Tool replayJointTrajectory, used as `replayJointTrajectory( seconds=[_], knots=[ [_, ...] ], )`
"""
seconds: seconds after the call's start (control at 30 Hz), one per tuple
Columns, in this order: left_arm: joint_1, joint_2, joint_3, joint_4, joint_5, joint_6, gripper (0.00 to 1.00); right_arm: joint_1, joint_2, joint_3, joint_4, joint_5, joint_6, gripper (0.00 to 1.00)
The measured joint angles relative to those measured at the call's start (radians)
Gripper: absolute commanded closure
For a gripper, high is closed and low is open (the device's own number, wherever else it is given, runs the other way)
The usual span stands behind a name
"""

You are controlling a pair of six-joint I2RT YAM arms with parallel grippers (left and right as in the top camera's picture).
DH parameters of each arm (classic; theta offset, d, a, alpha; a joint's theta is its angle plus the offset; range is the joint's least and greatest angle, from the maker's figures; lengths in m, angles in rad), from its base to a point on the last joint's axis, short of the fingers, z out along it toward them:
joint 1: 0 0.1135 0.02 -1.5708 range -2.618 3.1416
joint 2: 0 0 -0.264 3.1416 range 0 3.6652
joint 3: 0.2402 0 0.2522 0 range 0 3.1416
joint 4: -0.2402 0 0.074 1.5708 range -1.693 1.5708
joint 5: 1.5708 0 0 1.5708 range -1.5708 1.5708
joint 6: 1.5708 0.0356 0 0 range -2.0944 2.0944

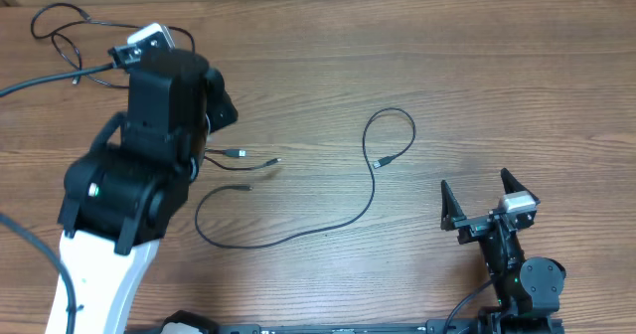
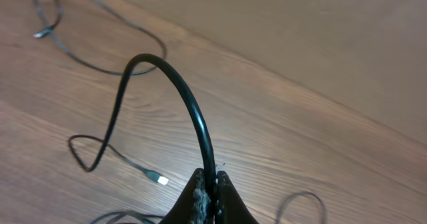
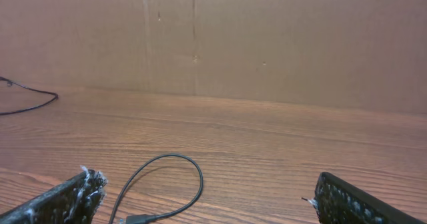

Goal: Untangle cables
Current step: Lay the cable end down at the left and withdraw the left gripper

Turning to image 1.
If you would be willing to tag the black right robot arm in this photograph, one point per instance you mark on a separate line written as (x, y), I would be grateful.
(527, 289)

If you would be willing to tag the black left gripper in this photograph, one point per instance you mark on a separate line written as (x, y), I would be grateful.
(222, 113)

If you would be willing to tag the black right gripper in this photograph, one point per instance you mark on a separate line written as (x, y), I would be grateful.
(474, 227)

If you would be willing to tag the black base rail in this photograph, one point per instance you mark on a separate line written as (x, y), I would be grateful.
(187, 322)

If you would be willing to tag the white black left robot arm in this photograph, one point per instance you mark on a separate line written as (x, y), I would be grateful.
(120, 196)

